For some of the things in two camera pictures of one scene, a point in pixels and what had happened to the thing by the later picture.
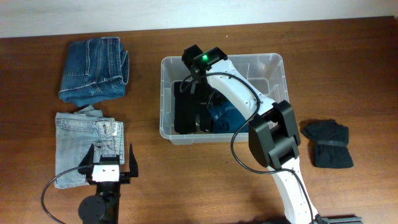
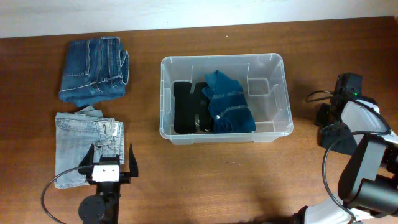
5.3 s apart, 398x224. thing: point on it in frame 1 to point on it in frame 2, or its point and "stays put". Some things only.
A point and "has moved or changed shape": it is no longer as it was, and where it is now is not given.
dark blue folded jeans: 94,70 stays put
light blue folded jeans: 75,132 stays put
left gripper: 125,177 stays put
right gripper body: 207,94 to 333,119
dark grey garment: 330,140 has moved or changed shape
